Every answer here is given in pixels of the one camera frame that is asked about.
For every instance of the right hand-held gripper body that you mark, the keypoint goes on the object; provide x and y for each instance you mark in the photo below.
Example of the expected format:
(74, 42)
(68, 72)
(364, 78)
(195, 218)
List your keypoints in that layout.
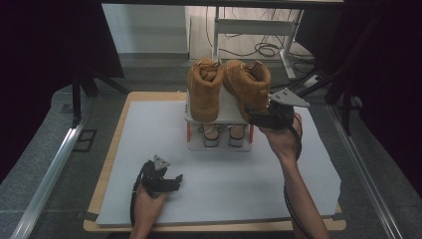
(278, 116)

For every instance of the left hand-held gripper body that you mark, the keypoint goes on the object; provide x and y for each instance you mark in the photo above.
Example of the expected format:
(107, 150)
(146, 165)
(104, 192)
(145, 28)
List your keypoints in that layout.
(151, 177)

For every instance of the tan suede boot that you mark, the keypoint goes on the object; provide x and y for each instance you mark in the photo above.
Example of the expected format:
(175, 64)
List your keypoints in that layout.
(245, 86)
(202, 96)

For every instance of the white two-tier shoe rack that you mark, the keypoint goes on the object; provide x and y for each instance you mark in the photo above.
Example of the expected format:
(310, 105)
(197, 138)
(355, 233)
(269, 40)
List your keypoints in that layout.
(229, 106)

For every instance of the person's right hand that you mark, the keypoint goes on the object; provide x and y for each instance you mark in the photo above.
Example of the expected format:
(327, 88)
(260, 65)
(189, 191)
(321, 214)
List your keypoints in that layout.
(283, 142)

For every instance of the person's left hand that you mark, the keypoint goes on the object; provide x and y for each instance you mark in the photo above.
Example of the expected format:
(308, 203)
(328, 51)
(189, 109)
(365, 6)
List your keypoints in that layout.
(147, 209)

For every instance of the white power strip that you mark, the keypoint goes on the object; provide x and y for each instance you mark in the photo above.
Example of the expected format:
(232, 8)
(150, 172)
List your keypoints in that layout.
(312, 80)

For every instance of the black tape piece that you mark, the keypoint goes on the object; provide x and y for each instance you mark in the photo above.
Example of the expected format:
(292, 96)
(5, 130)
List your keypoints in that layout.
(91, 216)
(338, 216)

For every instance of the black metal stand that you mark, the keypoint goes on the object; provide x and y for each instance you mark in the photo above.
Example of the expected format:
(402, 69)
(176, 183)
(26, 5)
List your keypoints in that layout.
(76, 99)

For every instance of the dark curtain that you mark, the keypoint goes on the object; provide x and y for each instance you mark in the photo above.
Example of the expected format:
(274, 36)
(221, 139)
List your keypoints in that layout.
(33, 66)
(391, 83)

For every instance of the white desk frame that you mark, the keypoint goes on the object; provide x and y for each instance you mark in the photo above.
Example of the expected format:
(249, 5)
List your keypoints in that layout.
(255, 27)

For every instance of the aluminium frame rail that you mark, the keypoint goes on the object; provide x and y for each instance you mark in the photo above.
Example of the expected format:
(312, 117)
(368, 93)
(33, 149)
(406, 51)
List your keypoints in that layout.
(49, 179)
(365, 186)

